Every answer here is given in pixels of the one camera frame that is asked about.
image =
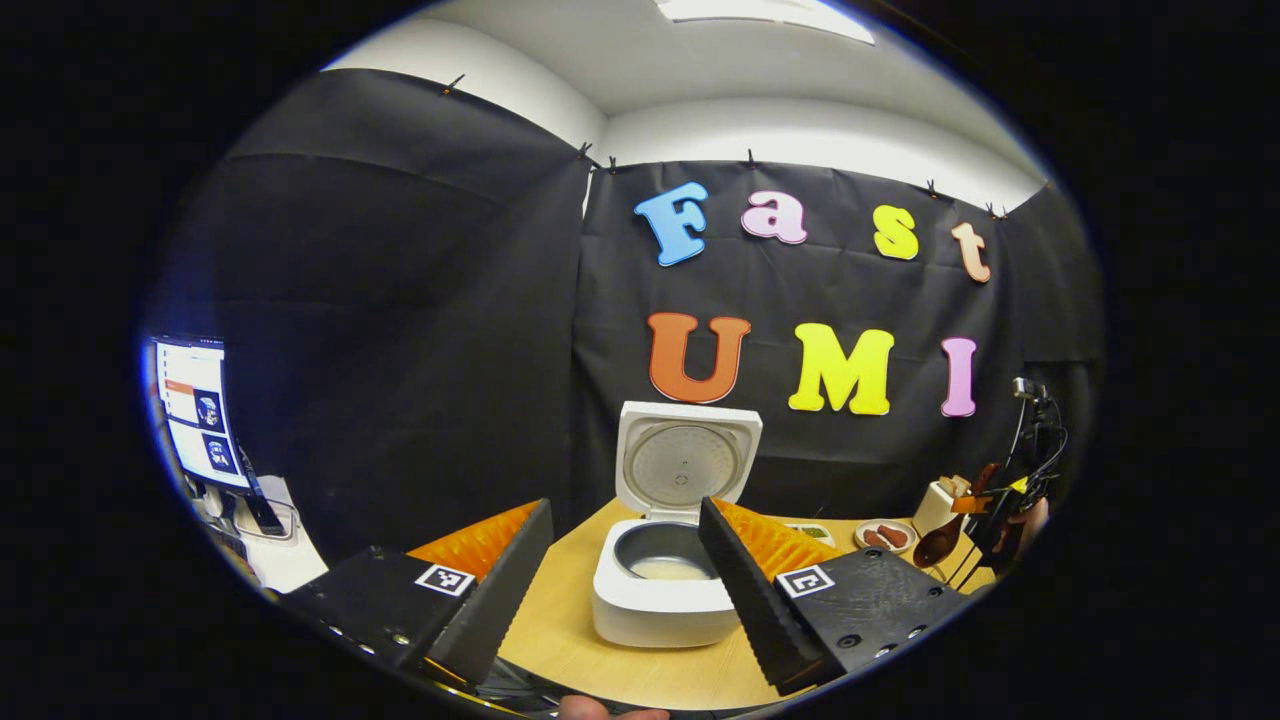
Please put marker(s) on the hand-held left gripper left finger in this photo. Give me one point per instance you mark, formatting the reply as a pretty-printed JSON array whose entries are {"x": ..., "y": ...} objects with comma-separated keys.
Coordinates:
[{"x": 500, "y": 590}]

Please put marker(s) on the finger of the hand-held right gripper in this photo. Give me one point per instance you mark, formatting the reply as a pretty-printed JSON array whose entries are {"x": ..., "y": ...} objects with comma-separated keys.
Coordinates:
[{"x": 973, "y": 504}]

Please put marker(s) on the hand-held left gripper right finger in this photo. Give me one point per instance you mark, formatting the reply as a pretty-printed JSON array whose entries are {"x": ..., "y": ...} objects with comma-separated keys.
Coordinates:
[{"x": 750, "y": 600}]

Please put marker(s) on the brown wooden spoon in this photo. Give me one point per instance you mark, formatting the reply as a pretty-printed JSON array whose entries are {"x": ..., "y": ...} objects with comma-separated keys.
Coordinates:
[{"x": 937, "y": 548}]

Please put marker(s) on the white rice cooker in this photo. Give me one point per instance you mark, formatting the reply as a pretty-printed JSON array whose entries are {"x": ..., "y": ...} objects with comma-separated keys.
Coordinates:
[{"x": 690, "y": 460}]

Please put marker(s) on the toasted bread slice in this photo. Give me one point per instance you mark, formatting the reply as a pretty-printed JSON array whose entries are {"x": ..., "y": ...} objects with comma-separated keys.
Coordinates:
[{"x": 952, "y": 486}]

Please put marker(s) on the white toaster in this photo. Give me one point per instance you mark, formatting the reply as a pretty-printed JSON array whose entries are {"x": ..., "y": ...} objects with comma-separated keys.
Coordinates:
[{"x": 930, "y": 515}]

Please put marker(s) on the brown meat piece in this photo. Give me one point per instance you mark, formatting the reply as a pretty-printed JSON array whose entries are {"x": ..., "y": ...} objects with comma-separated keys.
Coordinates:
[
  {"x": 875, "y": 540},
  {"x": 895, "y": 535}
]

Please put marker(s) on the white divided grain dish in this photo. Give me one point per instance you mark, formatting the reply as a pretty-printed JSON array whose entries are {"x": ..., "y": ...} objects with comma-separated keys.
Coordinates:
[{"x": 815, "y": 534}]

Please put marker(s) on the white round plate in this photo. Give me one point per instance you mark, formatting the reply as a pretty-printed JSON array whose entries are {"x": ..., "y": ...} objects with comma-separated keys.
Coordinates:
[{"x": 885, "y": 540}]

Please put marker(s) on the white side desk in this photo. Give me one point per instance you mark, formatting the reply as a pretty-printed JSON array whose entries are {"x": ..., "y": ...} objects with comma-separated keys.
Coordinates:
[{"x": 290, "y": 565}]

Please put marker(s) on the black smartphone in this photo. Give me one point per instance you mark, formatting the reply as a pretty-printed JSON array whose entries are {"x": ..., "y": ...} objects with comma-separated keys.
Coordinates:
[{"x": 263, "y": 512}]

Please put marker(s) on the computer monitor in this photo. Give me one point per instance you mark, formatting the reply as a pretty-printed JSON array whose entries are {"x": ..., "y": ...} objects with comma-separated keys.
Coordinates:
[{"x": 195, "y": 410}]

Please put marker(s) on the long ceiling light panel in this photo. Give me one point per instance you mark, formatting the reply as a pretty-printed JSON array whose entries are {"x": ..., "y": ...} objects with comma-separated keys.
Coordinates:
[{"x": 765, "y": 12}]

